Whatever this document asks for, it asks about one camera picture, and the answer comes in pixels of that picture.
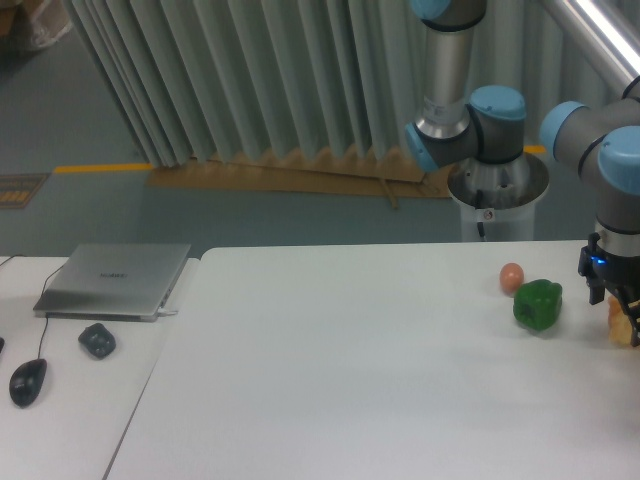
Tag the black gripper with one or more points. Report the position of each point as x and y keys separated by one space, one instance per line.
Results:
x=606 y=271

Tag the black computer mouse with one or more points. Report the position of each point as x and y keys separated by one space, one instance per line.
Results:
x=26 y=382

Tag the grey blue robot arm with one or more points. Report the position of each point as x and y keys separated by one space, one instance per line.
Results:
x=480 y=135

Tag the green bell pepper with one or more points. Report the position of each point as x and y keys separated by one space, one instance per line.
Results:
x=537 y=304

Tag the brown egg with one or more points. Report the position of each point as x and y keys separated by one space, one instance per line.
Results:
x=511 y=277

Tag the brown cardboard sheet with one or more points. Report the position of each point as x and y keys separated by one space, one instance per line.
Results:
x=393 y=177

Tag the white usb plug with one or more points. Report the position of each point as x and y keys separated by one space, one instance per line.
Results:
x=166 y=313

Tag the pale green curtain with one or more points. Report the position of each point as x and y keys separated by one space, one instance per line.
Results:
x=204 y=78

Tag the silver closed laptop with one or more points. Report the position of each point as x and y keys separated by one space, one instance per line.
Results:
x=114 y=281

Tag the small black controller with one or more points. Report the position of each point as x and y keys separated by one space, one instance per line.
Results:
x=98 y=341

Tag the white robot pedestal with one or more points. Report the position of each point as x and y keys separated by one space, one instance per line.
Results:
x=497 y=202

